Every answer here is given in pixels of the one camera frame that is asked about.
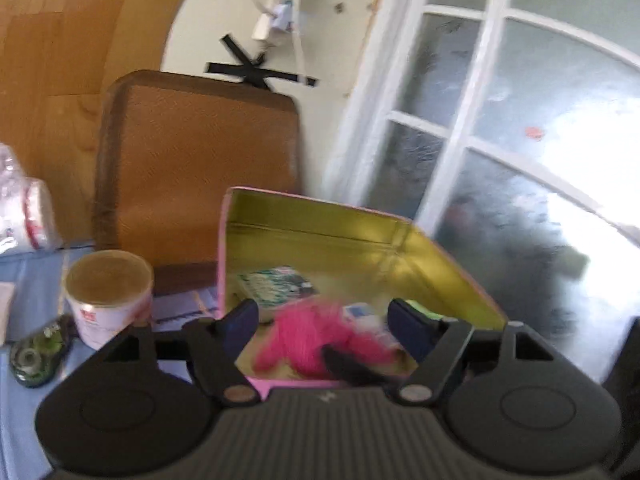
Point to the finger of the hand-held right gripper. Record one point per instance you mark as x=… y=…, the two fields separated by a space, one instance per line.
x=352 y=365

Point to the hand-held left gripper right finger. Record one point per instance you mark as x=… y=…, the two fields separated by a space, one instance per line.
x=409 y=325

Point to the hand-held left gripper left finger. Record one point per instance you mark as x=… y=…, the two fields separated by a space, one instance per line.
x=241 y=324

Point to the pink knitted soft toy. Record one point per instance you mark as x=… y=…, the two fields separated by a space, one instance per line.
x=305 y=335

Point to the pink tin box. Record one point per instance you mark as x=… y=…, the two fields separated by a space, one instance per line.
x=350 y=240

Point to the green wrapper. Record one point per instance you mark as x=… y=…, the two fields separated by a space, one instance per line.
x=425 y=312

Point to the white and blue packet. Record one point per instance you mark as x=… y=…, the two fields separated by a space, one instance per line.
x=367 y=317

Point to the green patterned card box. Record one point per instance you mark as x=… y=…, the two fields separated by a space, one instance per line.
x=275 y=285

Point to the white food can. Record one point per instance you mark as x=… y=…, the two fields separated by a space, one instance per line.
x=107 y=300

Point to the brown chair back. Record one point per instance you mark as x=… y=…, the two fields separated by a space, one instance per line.
x=195 y=160

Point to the green correction tape dispenser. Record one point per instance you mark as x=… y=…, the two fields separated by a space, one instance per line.
x=37 y=355

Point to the white framed glass door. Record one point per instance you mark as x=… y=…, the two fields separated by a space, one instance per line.
x=500 y=135

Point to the blue checked tablecloth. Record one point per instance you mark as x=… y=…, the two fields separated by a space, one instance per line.
x=30 y=305

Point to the red window sticker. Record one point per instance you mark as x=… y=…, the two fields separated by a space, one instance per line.
x=534 y=133

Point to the plastic bag of paper cups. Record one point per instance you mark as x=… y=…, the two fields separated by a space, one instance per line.
x=20 y=205

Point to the black tape cross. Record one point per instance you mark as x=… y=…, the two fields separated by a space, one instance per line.
x=255 y=72

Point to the white power adapter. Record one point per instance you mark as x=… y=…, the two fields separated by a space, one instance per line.
x=261 y=27

